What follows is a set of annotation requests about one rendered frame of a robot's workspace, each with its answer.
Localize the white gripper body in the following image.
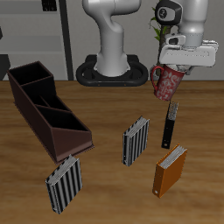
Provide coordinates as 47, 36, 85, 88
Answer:
158, 39, 220, 68

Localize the dark grey block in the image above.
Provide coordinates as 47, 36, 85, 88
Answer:
0, 53, 11, 81

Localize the black box on shelf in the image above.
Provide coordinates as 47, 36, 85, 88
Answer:
41, 0, 58, 12

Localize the dark brown desk caddy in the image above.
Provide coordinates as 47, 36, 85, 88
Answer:
7, 60, 95, 165

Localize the grey shelf unit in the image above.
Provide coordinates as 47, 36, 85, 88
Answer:
0, 0, 64, 55

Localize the orange book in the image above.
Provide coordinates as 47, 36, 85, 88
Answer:
151, 143, 188, 200

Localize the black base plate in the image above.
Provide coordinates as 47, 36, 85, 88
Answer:
75, 54, 150, 88

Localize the red patterned mug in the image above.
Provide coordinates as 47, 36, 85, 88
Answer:
150, 64, 186, 102

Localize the black white striped book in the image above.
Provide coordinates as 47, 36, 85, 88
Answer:
45, 154, 84, 215
122, 115, 151, 167

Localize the dark grey upright post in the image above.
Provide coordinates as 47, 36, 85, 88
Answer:
59, 0, 74, 81

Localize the green pot plant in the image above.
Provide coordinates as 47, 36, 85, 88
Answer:
149, 6, 170, 66

